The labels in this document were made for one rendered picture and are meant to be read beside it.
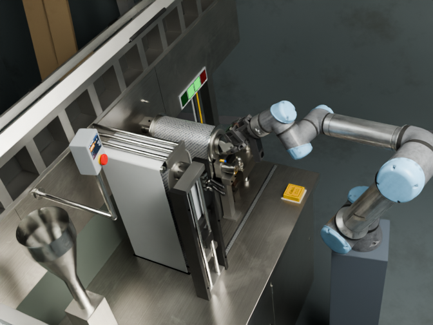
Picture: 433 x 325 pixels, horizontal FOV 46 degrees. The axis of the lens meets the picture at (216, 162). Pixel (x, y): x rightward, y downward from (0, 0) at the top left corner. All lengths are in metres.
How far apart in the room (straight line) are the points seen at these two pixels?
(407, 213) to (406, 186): 1.93
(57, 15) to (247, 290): 2.32
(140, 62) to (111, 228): 0.65
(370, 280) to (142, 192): 0.93
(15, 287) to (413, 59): 2.70
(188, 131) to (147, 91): 0.26
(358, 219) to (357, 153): 2.08
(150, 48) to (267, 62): 1.61
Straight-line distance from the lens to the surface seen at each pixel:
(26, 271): 1.76
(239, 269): 1.95
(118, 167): 1.70
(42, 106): 1.04
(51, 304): 1.93
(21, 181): 1.69
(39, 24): 3.73
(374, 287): 2.12
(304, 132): 1.69
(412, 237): 3.25
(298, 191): 2.16
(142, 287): 1.98
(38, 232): 1.50
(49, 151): 1.76
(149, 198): 1.73
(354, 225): 1.71
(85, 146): 1.29
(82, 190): 1.85
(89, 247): 1.98
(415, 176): 1.44
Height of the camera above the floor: 2.47
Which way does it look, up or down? 42 degrees down
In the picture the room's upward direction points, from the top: 10 degrees counter-clockwise
